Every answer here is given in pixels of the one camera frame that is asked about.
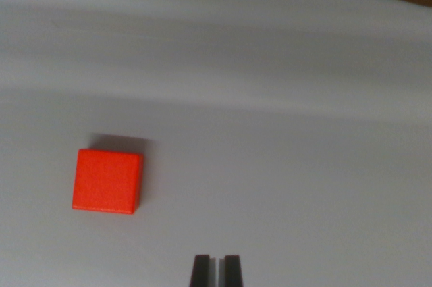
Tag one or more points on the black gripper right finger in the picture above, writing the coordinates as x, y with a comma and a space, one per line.
233, 271

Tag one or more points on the white plastic bin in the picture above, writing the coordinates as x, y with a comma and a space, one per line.
236, 131

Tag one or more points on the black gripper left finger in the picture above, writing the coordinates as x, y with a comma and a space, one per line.
202, 271

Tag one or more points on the red wooden block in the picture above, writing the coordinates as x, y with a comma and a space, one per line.
106, 181

